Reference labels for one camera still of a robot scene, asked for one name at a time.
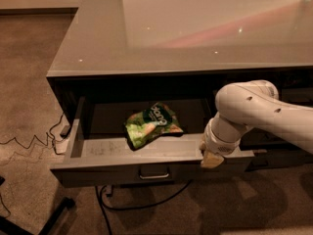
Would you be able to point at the black stand leg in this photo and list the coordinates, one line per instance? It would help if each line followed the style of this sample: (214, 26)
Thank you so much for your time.
(9, 228)

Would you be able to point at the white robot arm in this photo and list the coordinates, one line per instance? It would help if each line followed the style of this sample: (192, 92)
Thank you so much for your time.
(244, 106)

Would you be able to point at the green snack bag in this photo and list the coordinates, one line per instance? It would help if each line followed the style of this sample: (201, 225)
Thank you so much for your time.
(147, 126)

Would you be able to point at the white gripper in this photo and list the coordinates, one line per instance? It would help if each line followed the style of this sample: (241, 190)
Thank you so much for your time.
(217, 143)

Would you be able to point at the black power adapter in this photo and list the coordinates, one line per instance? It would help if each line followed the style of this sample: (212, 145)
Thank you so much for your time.
(65, 131)

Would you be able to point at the grey drawer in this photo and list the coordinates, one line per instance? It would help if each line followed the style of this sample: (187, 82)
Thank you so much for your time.
(299, 93)
(98, 153)
(271, 151)

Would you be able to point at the grey drawer cabinet with glass top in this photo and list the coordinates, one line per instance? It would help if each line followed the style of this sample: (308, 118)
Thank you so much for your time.
(123, 51)

